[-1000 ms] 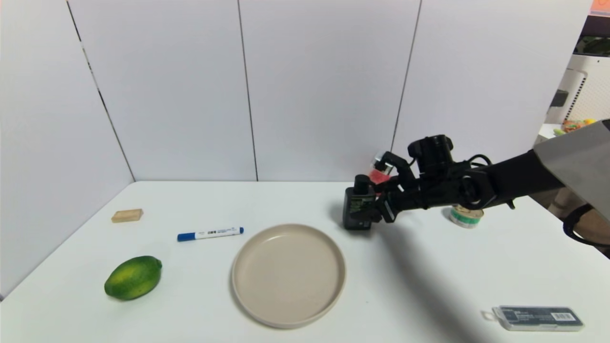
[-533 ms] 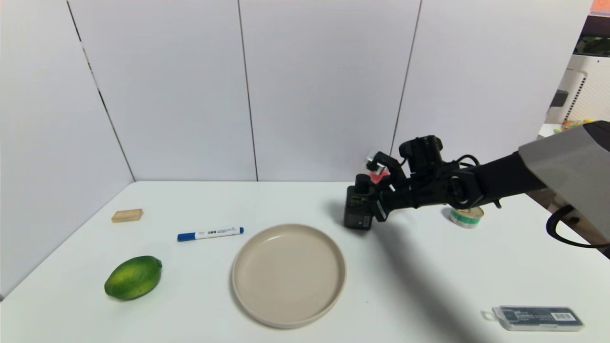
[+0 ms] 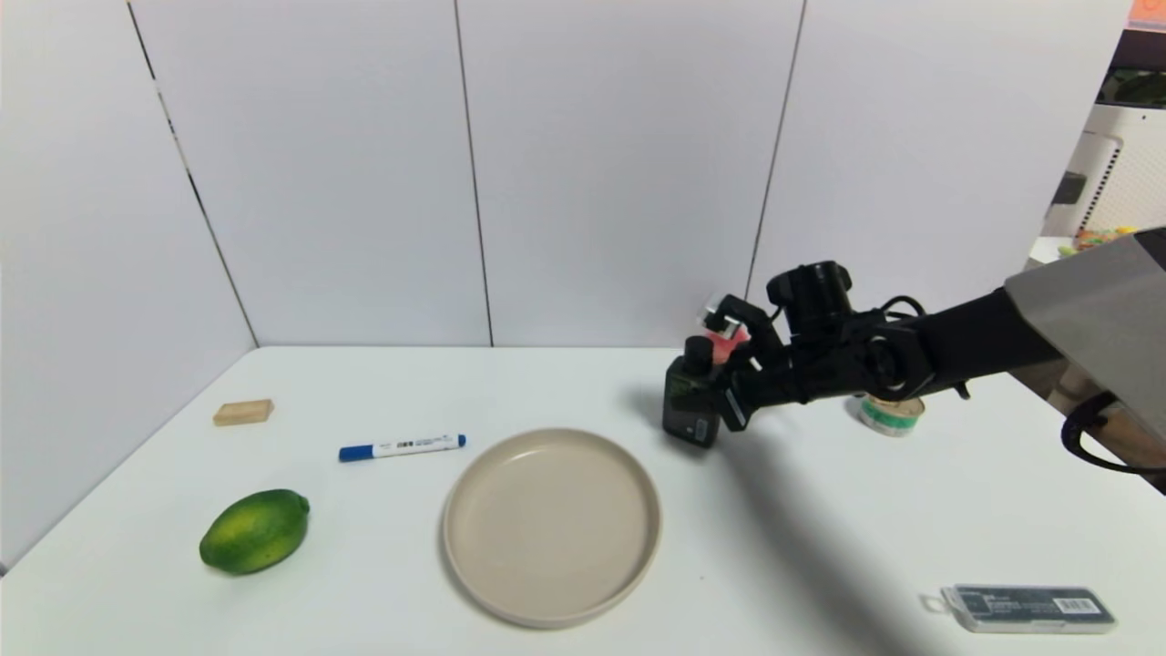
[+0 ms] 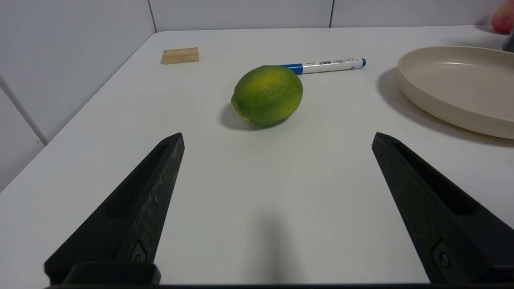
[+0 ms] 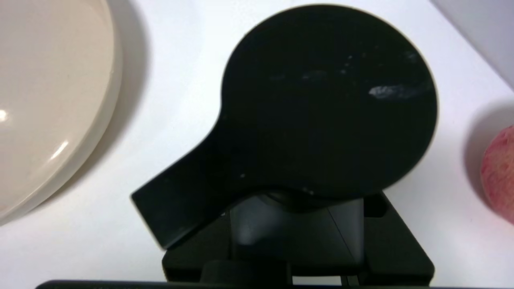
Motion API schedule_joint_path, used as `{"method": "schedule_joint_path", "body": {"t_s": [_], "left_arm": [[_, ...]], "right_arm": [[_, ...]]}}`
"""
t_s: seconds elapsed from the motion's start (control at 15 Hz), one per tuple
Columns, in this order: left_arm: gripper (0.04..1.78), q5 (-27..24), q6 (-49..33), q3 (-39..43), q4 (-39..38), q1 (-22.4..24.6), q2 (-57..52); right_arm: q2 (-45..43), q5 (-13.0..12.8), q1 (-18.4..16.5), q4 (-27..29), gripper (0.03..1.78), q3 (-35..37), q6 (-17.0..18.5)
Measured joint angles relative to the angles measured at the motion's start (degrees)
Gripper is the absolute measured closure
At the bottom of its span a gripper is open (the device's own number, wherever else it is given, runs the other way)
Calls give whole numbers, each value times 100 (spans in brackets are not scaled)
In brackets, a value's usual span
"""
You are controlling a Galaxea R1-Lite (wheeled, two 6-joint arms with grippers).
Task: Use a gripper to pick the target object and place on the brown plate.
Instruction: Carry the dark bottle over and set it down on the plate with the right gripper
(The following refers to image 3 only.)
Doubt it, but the black cable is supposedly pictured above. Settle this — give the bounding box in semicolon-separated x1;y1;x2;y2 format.
1061;392;1166;475

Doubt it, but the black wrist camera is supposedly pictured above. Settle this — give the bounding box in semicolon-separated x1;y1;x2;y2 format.
767;261;854;340

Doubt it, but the white pegboard panel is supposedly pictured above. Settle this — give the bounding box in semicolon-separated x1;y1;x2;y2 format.
1041;100;1166;242

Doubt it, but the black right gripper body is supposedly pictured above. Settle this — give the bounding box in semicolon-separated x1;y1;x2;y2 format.
713;345;808;433

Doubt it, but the orange toy food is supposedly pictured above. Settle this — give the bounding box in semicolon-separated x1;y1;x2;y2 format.
1075;227;1138;252

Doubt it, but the white side table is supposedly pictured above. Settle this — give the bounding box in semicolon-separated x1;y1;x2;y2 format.
1028;235;1080;272

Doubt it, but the tin can green label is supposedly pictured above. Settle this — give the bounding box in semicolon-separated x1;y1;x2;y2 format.
856;392;926;438

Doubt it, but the green mango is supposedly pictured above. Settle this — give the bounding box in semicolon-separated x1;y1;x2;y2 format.
199;488;312;576

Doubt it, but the small wooden block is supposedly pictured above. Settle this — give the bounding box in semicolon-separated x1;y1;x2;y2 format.
213;399;275;427

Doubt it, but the black square bottle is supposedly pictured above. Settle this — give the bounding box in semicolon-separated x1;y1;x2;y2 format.
662;335;730;449

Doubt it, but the beige round plate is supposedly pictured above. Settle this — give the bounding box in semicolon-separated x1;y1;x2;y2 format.
442;428;663;630

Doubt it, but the blue white marker pen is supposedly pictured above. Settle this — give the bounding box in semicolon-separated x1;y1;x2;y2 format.
339;434;467;463

